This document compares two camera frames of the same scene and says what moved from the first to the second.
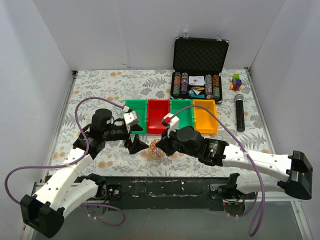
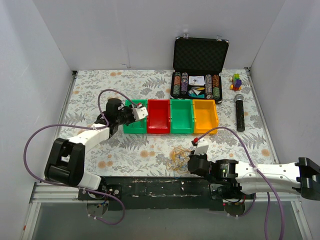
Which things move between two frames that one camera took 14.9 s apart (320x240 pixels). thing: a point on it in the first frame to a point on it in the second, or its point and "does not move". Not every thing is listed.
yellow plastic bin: [204, 122] does not move
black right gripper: [169, 143] to [194, 162]
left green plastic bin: [140, 106] does not move
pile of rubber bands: [154, 153] to [179, 158]
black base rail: [188, 193] does not move
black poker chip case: [198, 66] does not move
